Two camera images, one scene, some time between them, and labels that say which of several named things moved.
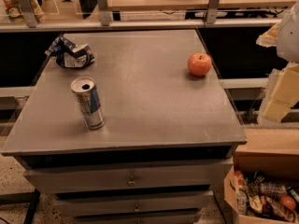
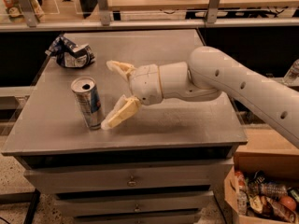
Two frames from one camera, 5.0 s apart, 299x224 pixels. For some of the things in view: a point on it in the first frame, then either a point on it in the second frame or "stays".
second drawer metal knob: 136,208 stays
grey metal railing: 25,19 stays
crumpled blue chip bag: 69,54 stays
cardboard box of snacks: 263,188 stays
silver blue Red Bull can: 87,98 stays
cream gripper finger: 280,94 → 122,110
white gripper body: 290,35 → 146,84
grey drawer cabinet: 167,141 stays
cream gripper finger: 270,37 → 125,68
